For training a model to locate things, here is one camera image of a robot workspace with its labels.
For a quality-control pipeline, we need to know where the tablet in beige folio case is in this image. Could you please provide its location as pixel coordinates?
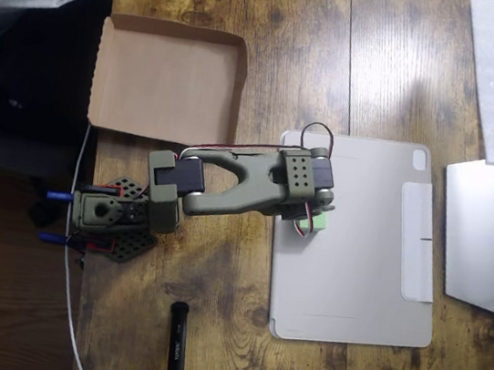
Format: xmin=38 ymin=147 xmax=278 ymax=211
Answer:
xmin=252 ymin=124 xmax=459 ymax=361

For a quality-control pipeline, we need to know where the black camera stand pole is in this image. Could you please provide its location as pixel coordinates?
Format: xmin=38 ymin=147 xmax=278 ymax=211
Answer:
xmin=159 ymin=300 xmax=206 ymax=370

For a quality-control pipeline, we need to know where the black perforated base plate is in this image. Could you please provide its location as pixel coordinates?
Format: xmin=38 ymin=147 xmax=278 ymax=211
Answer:
xmin=79 ymin=170 xmax=167 ymax=269

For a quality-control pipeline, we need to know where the silver monitor stand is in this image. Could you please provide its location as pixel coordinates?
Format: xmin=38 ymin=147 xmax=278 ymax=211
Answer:
xmin=426 ymin=153 xmax=494 ymax=319

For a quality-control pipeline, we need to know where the red white black servo cable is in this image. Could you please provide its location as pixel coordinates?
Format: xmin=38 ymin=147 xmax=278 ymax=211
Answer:
xmin=170 ymin=103 xmax=337 ymax=242

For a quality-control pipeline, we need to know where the green cube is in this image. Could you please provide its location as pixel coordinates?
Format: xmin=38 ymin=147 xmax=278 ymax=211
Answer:
xmin=293 ymin=208 xmax=333 ymax=241

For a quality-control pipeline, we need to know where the brown cardboard tray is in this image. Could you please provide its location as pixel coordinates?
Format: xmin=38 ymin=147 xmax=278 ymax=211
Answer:
xmin=85 ymin=10 xmax=254 ymax=153

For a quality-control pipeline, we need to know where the blue clamp handle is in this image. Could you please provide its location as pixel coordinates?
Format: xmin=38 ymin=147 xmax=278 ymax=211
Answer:
xmin=46 ymin=190 xmax=75 ymax=204
xmin=36 ymin=231 xmax=68 ymax=246

